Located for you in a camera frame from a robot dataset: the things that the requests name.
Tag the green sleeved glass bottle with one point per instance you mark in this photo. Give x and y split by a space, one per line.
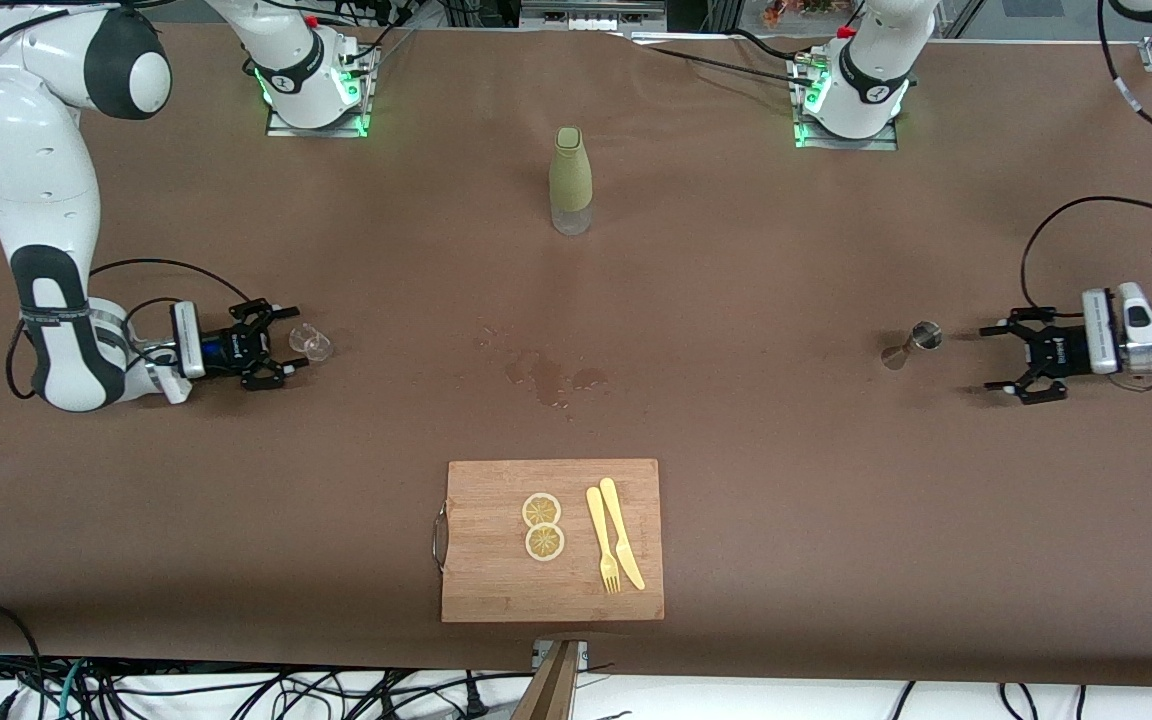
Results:
571 175

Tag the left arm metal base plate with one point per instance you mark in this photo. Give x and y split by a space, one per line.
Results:
886 143

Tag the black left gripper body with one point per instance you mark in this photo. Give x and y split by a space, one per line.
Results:
1057 352

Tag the yellow plastic knife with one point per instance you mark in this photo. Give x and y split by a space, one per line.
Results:
622 535

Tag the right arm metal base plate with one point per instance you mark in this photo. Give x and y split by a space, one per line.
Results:
356 125

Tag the clear glass cup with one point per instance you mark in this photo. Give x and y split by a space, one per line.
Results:
314 345

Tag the lemon slice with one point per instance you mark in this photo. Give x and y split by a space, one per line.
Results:
541 510
544 542

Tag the yellow plastic fork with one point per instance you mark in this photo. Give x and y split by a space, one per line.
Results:
600 535

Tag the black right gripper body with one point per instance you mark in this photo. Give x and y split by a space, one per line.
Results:
227 350

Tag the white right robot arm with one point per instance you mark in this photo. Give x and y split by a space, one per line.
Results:
36 150

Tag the metal bracket under post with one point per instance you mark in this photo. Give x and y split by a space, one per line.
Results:
539 652

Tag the brown table cover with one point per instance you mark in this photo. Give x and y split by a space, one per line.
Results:
236 500

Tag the steel measuring jigger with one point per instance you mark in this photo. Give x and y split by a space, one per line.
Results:
914 343

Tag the bamboo cutting board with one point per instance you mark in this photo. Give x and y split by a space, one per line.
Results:
496 580

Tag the wooden post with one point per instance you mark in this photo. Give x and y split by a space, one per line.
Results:
551 690

